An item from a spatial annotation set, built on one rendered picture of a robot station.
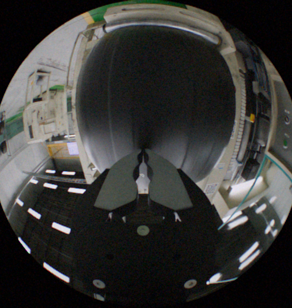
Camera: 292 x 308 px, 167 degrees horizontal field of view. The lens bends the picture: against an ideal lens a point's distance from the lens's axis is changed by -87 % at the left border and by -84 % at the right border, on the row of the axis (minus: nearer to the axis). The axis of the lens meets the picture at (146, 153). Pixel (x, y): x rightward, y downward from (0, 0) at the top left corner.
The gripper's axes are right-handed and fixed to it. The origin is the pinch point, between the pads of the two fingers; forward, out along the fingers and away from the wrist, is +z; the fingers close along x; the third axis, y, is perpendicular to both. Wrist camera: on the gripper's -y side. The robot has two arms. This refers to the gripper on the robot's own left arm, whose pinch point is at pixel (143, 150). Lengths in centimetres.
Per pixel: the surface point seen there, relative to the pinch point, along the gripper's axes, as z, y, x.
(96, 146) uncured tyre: 1.4, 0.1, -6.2
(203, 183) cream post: 17.2, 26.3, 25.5
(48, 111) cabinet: 296, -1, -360
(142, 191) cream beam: 40, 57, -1
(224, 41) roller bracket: 14.0, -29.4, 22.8
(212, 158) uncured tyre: 1.2, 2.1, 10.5
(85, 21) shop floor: 79, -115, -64
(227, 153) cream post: 18.6, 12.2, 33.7
